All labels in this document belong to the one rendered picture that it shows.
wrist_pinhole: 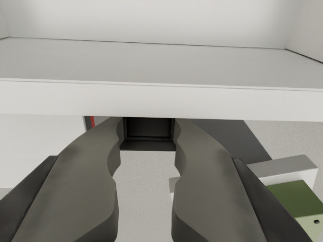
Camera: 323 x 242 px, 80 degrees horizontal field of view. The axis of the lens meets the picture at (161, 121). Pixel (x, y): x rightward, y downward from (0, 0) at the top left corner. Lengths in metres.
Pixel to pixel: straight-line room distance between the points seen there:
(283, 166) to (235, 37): 0.32
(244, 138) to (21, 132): 0.49
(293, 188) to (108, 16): 0.41
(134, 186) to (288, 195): 1.28
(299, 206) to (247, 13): 0.34
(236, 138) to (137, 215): 1.46
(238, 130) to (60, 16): 0.51
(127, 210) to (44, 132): 1.54
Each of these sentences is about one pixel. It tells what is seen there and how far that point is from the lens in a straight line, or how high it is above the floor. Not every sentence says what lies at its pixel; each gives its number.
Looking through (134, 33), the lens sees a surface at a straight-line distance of 0.17.
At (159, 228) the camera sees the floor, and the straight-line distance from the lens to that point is 2.07.
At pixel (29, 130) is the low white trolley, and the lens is 0.36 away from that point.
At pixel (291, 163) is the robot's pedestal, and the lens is 0.46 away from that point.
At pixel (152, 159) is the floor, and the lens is 1.38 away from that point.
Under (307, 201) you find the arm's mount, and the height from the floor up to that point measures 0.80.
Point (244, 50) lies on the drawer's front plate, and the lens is 0.18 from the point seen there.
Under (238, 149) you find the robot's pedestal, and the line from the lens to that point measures 0.53.
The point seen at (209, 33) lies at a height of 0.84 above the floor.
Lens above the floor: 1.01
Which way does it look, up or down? 58 degrees down
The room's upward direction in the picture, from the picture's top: 177 degrees clockwise
